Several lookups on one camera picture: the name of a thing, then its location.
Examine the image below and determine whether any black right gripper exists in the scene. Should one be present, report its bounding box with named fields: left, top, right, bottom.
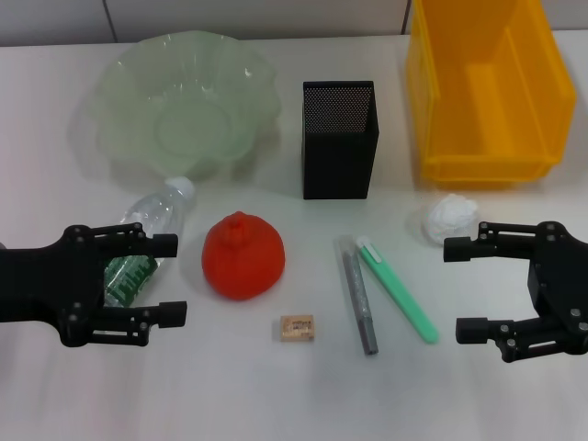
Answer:
left=442, top=220, right=588, bottom=365

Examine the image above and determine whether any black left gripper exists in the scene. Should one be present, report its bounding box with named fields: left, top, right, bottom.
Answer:
left=0, top=221, right=189, bottom=349

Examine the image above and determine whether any mint green pen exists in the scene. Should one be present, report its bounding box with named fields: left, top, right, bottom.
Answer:
left=356, top=234, right=440, bottom=345

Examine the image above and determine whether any clear green-label water bottle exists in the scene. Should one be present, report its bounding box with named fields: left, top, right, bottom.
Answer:
left=101, top=176, right=198, bottom=310

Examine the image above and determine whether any white paper ball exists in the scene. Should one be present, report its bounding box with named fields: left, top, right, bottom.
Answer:
left=420, top=192, right=479, bottom=244

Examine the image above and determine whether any orange toy fruit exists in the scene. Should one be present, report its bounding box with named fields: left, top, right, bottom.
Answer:
left=201, top=209, right=287, bottom=302

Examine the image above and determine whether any grey pen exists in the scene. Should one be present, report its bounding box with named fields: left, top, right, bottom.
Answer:
left=337, top=234, right=380, bottom=357

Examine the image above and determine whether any tan eraser block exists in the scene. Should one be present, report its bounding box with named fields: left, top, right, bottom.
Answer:
left=279, top=314, right=317, bottom=344

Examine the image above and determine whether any black mesh pen holder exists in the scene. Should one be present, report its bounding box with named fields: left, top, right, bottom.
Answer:
left=301, top=80, right=381, bottom=201

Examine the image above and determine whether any pale green glass fruit plate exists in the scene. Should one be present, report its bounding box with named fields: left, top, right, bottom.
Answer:
left=68, top=30, right=282, bottom=185

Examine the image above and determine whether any yellow plastic bin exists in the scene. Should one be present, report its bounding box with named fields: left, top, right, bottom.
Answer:
left=404, top=0, right=579, bottom=186

